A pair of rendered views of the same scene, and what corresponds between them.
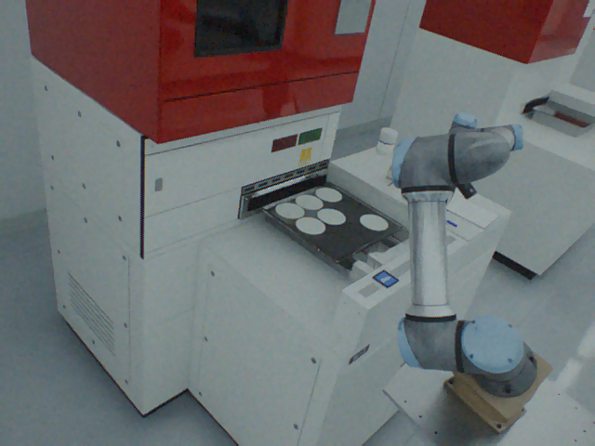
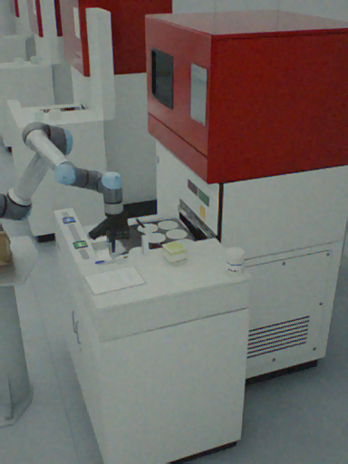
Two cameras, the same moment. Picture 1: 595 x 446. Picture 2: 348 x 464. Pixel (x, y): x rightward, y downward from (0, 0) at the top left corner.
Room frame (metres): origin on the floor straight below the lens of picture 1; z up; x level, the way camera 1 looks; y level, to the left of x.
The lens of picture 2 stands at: (2.77, -1.97, 2.08)
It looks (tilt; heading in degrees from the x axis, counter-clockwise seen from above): 27 degrees down; 121
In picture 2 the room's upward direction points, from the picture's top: straight up
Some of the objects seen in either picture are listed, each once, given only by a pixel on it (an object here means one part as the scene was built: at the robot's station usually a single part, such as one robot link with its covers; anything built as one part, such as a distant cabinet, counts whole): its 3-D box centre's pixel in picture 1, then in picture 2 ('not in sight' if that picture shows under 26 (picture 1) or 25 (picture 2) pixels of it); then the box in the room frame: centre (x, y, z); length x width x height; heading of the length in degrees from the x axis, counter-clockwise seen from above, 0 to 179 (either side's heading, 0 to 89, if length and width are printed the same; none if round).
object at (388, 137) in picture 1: (387, 141); (235, 261); (2.04, -0.29, 1.01); 0.07 x 0.07 x 0.10
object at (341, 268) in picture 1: (317, 251); not in sight; (1.41, -0.08, 0.84); 0.50 x 0.02 x 0.03; 52
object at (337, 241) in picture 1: (331, 216); (155, 237); (1.54, -0.11, 0.90); 0.34 x 0.34 x 0.01; 52
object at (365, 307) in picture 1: (404, 282); (75, 246); (1.27, -0.35, 0.89); 0.55 x 0.09 x 0.14; 142
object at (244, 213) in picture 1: (286, 191); (195, 230); (1.66, 0.07, 0.89); 0.44 x 0.02 x 0.10; 142
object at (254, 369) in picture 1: (338, 326); (141, 336); (1.54, -0.24, 0.41); 0.97 x 0.64 x 0.82; 142
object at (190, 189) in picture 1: (251, 170); (184, 192); (1.53, 0.19, 1.02); 0.82 x 0.03 x 0.40; 142
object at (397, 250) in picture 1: (392, 261); (101, 256); (1.39, -0.32, 0.87); 0.36 x 0.08 x 0.03; 142
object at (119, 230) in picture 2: not in sight; (116, 225); (1.58, -0.44, 1.12); 0.09 x 0.08 x 0.12; 52
